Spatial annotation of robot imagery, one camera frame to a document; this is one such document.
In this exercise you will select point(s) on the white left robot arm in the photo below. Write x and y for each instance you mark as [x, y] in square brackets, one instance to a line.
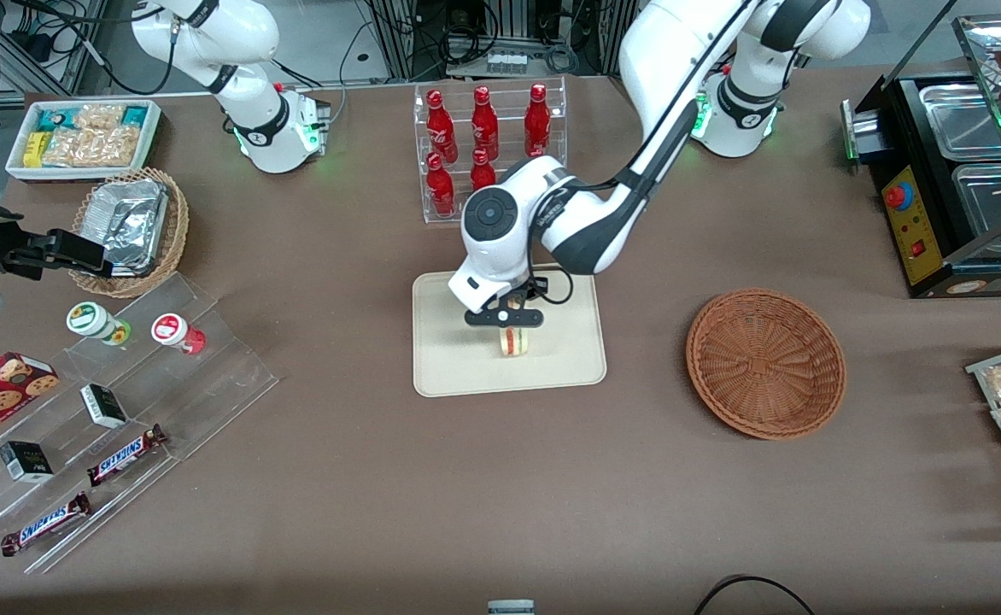
[663, 102]

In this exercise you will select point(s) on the red cola bottle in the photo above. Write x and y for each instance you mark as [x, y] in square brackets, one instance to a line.
[482, 171]
[537, 120]
[440, 186]
[484, 124]
[441, 128]

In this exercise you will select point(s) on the triangle sandwich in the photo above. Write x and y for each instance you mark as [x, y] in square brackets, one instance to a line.
[515, 342]

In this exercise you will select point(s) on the light tan wicker basket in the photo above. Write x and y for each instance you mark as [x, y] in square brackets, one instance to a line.
[174, 231]

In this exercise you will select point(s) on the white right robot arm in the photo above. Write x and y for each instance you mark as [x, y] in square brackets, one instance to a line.
[253, 120]

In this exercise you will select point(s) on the yellow snack packet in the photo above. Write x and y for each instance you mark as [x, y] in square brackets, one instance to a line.
[35, 148]

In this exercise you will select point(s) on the silver foil container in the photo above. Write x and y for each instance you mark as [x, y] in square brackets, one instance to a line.
[129, 218]

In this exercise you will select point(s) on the clear nut snack packet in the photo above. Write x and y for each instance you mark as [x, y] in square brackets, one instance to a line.
[95, 147]
[101, 115]

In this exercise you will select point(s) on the small black box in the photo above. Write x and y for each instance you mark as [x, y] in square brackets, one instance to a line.
[103, 405]
[25, 460]

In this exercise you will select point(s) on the clear acrylic bottle rack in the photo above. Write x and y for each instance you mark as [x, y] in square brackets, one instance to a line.
[425, 196]

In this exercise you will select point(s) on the green lid white cup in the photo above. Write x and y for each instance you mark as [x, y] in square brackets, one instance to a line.
[95, 321]

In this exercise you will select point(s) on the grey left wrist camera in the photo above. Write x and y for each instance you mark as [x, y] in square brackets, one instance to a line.
[505, 318]

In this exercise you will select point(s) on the grey power strip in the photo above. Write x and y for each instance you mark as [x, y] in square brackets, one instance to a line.
[507, 62]

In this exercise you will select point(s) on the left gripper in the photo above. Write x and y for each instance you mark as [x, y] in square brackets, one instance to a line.
[526, 292]

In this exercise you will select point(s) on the small grey device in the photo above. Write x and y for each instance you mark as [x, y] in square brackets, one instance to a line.
[511, 607]

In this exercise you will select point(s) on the beige plastic tray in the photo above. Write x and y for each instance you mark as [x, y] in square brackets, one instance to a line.
[560, 359]

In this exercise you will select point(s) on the red lid white cup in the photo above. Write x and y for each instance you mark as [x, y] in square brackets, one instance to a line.
[176, 331]

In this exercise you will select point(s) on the snickers chocolate bar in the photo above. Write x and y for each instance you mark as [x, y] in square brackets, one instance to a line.
[45, 524]
[126, 455]

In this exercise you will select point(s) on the black hot food warmer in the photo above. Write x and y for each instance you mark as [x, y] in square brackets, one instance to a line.
[936, 213]

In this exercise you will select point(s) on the white rectangular snack bin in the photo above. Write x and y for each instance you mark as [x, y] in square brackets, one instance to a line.
[18, 166]

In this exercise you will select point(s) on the dark brown wicker basket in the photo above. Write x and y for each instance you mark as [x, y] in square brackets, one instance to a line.
[765, 363]

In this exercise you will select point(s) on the clear acrylic stepped display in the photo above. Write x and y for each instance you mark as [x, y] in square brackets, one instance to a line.
[201, 376]

